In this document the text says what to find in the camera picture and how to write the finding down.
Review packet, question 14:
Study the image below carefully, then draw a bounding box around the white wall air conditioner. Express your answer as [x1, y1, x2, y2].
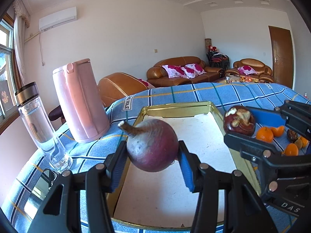
[39, 7, 77, 31]

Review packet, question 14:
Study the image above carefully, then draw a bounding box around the brown leather armchair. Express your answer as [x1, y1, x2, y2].
[225, 58, 274, 83]
[97, 72, 156, 107]

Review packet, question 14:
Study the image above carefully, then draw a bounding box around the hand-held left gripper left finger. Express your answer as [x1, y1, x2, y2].
[27, 148, 129, 233]

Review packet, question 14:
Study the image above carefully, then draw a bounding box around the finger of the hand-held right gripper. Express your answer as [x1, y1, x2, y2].
[245, 99, 311, 139]
[224, 133, 311, 196]

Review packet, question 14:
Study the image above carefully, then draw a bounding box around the air conditioner pipe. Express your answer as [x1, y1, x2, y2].
[38, 30, 46, 66]

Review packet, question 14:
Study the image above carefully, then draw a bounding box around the black smartphone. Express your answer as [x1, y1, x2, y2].
[23, 167, 60, 214]

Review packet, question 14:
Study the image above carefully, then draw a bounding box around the brown wooden door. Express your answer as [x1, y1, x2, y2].
[268, 25, 295, 85]

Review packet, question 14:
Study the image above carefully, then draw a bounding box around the pink electric kettle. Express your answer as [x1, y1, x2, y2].
[52, 58, 111, 143]

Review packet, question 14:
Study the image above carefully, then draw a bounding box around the reddish purple round fruit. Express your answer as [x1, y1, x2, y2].
[118, 119, 179, 173]

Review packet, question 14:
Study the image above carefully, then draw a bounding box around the stack of dark chairs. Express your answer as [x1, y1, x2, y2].
[206, 51, 230, 70]

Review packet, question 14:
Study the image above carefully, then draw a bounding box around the brown leather sofa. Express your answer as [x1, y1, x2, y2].
[146, 56, 225, 88]

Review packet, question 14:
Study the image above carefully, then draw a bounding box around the dark red mangosteen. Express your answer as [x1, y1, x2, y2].
[224, 105, 256, 134]

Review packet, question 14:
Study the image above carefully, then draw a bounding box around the pale curtain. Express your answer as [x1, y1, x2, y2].
[13, 0, 31, 83]

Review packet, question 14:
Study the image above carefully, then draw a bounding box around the red floral pillow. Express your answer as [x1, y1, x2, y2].
[138, 78, 156, 89]

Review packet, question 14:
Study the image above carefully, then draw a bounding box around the dark brown mottled fruit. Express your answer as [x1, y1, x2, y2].
[287, 129, 299, 142]

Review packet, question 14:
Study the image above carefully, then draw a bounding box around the glass bottle with dark lid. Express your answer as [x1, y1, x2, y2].
[15, 82, 73, 171]

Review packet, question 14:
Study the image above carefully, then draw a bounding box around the gold tin box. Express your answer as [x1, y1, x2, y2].
[107, 101, 261, 229]

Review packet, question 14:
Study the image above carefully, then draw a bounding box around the blue plaid cloth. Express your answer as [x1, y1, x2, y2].
[5, 81, 311, 233]

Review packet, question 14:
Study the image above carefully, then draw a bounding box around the wooden coffee table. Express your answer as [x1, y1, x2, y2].
[220, 75, 260, 84]

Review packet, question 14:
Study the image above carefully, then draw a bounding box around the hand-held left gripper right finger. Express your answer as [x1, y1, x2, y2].
[178, 140, 279, 233]

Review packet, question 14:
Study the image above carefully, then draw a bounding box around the window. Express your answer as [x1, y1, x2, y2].
[0, 19, 15, 127]

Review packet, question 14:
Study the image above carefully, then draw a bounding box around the dark red stool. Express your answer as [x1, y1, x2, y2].
[48, 105, 66, 125]

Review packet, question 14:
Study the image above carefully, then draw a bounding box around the white pillow with red flowers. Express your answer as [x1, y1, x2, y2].
[238, 65, 257, 75]
[181, 63, 206, 77]
[162, 64, 187, 78]

